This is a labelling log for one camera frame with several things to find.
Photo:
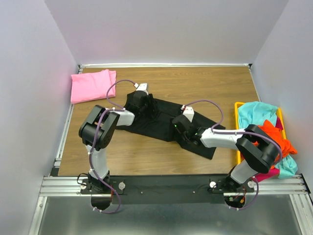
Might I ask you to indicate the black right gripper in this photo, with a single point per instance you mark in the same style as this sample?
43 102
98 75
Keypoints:
176 130

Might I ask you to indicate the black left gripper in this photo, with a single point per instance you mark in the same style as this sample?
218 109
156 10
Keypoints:
152 105

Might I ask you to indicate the black t-shirt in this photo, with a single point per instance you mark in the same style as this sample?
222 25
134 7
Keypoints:
159 127

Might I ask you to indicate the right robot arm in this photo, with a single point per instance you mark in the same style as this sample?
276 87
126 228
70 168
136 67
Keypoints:
259 150

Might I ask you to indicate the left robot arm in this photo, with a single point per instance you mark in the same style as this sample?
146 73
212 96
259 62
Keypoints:
98 128

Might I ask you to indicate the yellow plastic bin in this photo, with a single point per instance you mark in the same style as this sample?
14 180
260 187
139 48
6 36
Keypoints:
278 113

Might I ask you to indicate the folded pink t-shirt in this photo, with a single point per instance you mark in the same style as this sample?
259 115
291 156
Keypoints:
92 86

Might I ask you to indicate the teal t-shirt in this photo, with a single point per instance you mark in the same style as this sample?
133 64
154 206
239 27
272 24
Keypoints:
256 113

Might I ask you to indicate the orange t-shirt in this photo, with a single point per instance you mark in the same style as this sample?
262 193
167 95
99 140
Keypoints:
287 161

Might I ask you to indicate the magenta t-shirt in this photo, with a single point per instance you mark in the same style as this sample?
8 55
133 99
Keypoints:
269 173

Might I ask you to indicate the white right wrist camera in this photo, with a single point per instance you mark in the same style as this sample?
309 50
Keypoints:
188 112

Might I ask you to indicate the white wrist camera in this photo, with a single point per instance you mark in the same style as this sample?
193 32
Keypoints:
188 112
143 87

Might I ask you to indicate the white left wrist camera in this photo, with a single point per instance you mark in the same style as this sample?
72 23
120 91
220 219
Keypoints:
143 87

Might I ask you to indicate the black mounting base plate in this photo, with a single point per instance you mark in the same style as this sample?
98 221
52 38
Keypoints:
164 189

